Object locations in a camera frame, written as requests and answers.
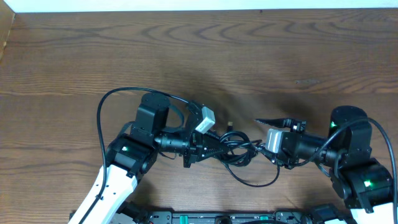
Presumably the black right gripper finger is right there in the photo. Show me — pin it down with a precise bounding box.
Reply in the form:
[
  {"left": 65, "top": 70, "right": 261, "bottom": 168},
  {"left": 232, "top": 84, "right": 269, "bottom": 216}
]
[
  {"left": 255, "top": 118, "right": 294, "bottom": 128},
  {"left": 257, "top": 144, "right": 277, "bottom": 165}
]

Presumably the black cable bundle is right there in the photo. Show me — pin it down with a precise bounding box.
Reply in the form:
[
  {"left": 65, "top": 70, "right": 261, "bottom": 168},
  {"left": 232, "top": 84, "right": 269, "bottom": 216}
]
[{"left": 214, "top": 121, "right": 280, "bottom": 188}]

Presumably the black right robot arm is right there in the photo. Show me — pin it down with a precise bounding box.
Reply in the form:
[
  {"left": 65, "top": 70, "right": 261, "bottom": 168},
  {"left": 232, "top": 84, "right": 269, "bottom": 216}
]
[{"left": 258, "top": 105, "right": 397, "bottom": 223}]

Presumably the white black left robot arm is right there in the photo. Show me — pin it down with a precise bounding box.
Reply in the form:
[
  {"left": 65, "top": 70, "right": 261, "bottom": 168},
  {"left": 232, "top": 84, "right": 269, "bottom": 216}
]
[{"left": 70, "top": 93, "right": 229, "bottom": 223}]

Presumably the brown cardboard panel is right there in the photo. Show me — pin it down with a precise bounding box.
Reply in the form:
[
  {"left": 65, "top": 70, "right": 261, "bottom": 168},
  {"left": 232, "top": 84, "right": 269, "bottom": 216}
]
[{"left": 0, "top": 0, "right": 16, "bottom": 58}]

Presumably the black right camera cable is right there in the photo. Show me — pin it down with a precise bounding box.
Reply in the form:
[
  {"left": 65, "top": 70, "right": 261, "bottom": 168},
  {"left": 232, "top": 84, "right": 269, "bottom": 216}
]
[{"left": 292, "top": 117, "right": 398, "bottom": 224}]

